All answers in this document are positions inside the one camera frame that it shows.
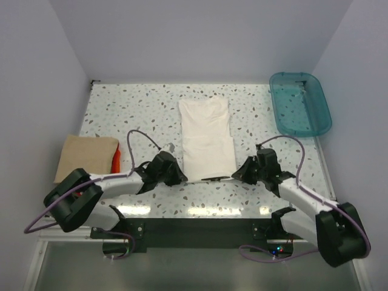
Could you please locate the folded orange t shirt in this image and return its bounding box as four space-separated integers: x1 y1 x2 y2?
111 148 121 173

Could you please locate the folded beige t shirt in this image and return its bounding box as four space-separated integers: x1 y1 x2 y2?
54 135 119 184

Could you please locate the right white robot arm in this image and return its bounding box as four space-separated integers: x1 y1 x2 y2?
232 148 371 267

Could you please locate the aluminium frame rail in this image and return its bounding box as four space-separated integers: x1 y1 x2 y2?
39 226 91 242

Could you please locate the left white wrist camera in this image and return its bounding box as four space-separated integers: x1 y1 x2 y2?
160 142 175 154

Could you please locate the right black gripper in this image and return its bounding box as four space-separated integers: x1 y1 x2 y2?
232 156 267 185

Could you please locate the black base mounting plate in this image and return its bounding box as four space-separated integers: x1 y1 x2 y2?
90 218 293 258

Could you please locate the teal plastic bin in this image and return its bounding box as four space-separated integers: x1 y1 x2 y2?
269 72 332 138

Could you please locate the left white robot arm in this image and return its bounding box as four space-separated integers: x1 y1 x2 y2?
44 150 188 238

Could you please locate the white t shirt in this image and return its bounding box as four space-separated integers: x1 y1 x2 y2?
178 97 236 182

